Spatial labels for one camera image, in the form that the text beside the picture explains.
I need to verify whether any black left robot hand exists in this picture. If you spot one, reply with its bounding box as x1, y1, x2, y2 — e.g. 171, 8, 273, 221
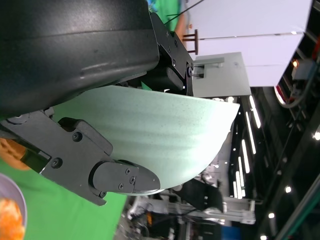
0, 0, 195, 207

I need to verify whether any pale green bowl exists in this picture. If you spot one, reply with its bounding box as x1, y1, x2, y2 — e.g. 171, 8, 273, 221
51, 84, 241, 196

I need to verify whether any twisted striped bread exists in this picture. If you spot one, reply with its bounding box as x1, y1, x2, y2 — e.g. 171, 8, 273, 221
0, 197, 26, 240

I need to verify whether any orange wicker basket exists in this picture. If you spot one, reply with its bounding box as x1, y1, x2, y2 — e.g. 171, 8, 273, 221
0, 137, 31, 171

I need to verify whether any lavender plate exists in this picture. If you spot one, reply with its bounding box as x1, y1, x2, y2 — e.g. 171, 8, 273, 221
0, 173, 28, 228

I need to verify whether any green backdrop cloth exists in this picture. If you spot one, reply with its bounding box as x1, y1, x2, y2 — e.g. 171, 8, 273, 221
147, 0, 183, 32

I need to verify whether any wooden chair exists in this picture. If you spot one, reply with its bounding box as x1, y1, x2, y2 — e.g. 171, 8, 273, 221
176, 12, 200, 56

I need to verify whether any grey desk panel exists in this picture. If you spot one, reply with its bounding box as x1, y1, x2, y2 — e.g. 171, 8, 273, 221
191, 51, 252, 99

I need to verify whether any red black machine frame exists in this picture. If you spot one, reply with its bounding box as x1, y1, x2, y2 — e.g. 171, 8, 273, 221
273, 0, 320, 110

